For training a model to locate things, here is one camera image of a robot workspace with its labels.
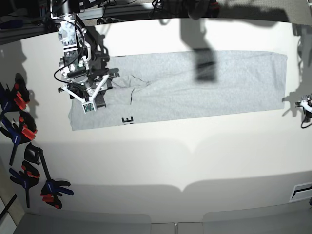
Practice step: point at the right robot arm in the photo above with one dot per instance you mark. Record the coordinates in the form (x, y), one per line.
(83, 66)

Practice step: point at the lower left blue clamp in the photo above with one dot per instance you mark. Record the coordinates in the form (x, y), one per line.
(27, 178)

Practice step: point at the upper blue red clamp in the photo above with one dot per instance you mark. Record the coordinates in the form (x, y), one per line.
(15, 99)

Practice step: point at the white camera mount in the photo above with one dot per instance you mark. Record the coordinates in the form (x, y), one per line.
(305, 105)
(89, 93)

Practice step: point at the grey T-shirt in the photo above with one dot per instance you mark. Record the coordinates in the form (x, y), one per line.
(179, 85)

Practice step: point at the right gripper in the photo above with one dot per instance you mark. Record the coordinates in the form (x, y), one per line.
(78, 77)

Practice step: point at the long black bar clamp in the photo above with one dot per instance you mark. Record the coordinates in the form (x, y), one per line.
(52, 189)

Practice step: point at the blue red clamp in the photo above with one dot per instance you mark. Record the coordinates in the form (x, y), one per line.
(15, 99)
(23, 133)

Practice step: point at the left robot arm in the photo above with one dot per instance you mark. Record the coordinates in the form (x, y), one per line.
(308, 114)

